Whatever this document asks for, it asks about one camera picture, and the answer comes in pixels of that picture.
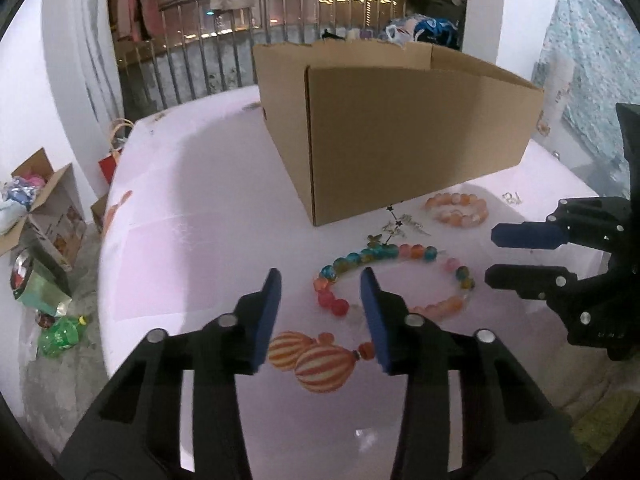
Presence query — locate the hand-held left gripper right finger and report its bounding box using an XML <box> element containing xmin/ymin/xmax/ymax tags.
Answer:
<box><xmin>360</xmin><ymin>267</ymin><xmax>586</xmax><ymax>480</ymax></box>

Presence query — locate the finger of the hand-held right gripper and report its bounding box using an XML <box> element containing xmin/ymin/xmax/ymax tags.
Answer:
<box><xmin>491</xmin><ymin>199</ymin><xmax>632</xmax><ymax>252</ymax></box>
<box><xmin>484</xmin><ymin>263</ymin><xmax>608</xmax><ymax>333</ymax></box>

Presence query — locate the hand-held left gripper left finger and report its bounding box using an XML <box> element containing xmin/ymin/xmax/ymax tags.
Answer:
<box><xmin>57</xmin><ymin>267</ymin><xmax>283</xmax><ymax>480</ymax></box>

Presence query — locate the multicolour glass bead bracelet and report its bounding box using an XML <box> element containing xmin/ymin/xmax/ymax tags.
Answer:
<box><xmin>313</xmin><ymin>242</ymin><xmax>476</xmax><ymax>318</ymax></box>

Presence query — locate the orange striped balloon ornament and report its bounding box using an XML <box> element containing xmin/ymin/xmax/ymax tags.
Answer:
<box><xmin>267</xmin><ymin>330</ymin><xmax>376</xmax><ymax>393</ymax></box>

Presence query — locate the orange pink bead bracelet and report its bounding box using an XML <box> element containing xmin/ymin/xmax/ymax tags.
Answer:
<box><xmin>425</xmin><ymin>192</ymin><xmax>490</xmax><ymax>229</ymax></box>

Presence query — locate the brown cardboard box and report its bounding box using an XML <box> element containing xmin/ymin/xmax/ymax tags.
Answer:
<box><xmin>251</xmin><ymin>40</ymin><xmax>545</xmax><ymax>227</ymax></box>

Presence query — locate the white printed sheet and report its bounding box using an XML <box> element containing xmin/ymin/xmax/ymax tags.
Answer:
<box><xmin>532</xmin><ymin>57</ymin><xmax>572</xmax><ymax>136</ymax></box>

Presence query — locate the green plastic bottle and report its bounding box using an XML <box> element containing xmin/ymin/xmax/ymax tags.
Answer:
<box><xmin>37</xmin><ymin>315</ymin><xmax>91</xmax><ymax>358</ymax></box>

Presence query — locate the red paper bag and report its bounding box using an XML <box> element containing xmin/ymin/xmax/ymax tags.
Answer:
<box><xmin>97</xmin><ymin>119</ymin><xmax>136</xmax><ymax>186</ymax></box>

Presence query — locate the blue plastic bag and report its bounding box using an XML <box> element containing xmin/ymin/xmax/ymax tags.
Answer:
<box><xmin>415</xmin><ymin>17</ymin><xmax>458</xmax><ymax>50</ymax></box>

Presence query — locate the green foil packet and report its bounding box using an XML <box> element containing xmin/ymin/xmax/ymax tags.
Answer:
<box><xmin>17</xmin><ymin>260</ymin><xmax>73</xmax><ymax>318</ymax></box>

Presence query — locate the white plastic bag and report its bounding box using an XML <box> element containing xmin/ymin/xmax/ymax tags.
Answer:
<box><xmin>385</xmin><ymin>17</ymin><xmax>416</xmax><ymax>43</ymax></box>

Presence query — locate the metal bowl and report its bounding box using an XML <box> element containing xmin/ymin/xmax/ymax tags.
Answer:
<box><xmin>10</xmin><ymin>252</ymin><xmax>33</xmax><ymax>301</ymax></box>

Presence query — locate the open cardboard box with clutter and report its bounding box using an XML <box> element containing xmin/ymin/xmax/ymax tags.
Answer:
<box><xmin>0</xmin><ymin>147</ymin><xmax>88</xmax><ymax>271</ymax></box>

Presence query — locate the metal balcony railing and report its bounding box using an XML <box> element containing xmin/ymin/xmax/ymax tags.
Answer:
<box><xmin>112</xmin><ymin>0</ymin><xmax>421</xmax><ymax>111</ymax></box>

